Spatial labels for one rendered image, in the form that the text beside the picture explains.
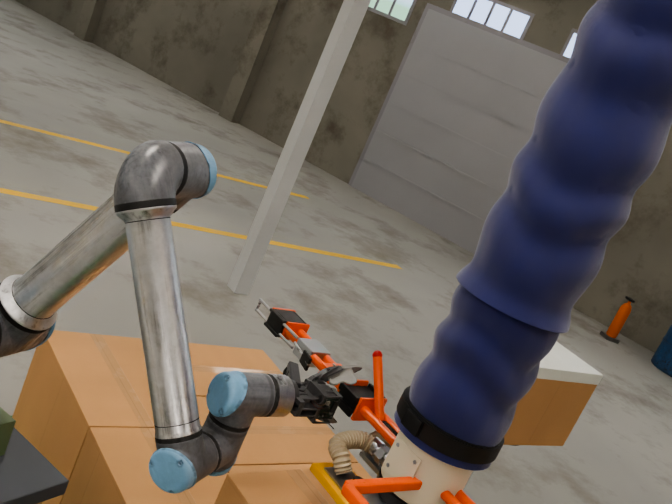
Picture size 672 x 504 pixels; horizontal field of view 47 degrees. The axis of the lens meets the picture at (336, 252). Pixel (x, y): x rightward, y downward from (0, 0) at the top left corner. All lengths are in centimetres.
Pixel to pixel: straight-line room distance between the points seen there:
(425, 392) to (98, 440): 128
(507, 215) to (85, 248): 88
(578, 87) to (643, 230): 891
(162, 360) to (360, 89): 1053
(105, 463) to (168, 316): 105
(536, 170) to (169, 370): 77
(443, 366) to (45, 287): 88
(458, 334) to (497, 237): 20
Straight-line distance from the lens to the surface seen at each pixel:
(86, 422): 261
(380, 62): 1179
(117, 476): 242
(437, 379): 153
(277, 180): 539
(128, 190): 147
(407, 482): 158
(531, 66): 1083
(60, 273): 178
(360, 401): 177
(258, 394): 159
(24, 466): 201
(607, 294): 1042
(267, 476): 189
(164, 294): 148
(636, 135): 143
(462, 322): 151
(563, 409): 375
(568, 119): 143
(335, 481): 170
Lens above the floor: 193
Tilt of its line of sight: 14 degrees down
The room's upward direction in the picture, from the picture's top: 24 degrees clockwise
